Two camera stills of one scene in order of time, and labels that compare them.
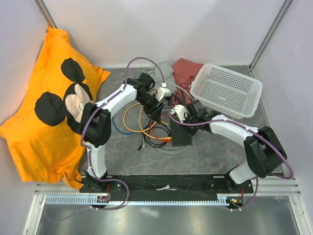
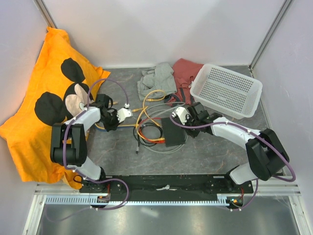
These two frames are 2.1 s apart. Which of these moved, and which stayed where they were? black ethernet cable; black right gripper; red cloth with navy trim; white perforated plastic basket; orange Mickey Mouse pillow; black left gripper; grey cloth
Moved: black left gripper; black ethernet cable
Stayed: orange Mickey Mouse pillow; grey cloth; white perforated plastic basket; black right gripper; red cloth with navy trim
